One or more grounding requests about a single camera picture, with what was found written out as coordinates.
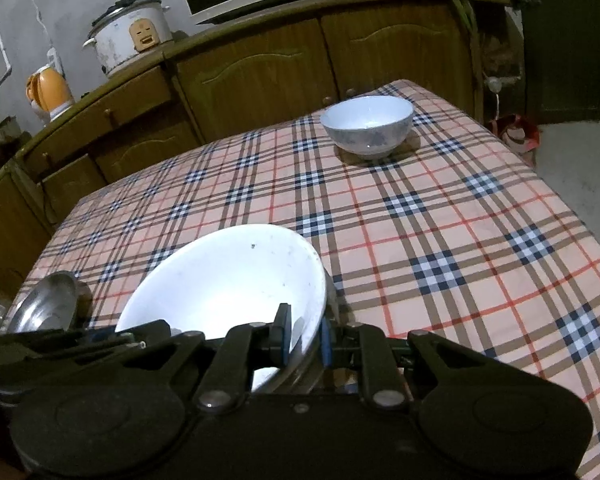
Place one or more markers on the white patterned bowl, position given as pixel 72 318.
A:
pixel 367 127

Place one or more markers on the plaid tablecloth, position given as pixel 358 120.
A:
pixel 430 250

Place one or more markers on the small steel plate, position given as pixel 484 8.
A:
pixel 45 305

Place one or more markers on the white rice cooker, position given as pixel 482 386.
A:
pixel 125 40

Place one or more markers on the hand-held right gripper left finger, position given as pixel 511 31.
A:
pixel 283 337

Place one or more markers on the white hanging plug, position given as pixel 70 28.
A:
pixel 495 83

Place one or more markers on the wooden cabinet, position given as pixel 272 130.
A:
pixel 260 85

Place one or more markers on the plain white bowl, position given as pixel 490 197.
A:
pixel 220 285

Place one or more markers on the red bag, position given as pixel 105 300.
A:
pixel 517 135

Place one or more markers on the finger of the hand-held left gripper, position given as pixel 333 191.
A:
pixel 110 336

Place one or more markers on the steel bowl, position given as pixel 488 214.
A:
pixel 300 376

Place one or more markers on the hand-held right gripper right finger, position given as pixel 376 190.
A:
pixel 325 345

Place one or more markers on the orange electric kettle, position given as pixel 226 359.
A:
pixel 52 92

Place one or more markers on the dark green door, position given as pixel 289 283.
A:
pixel 560 45

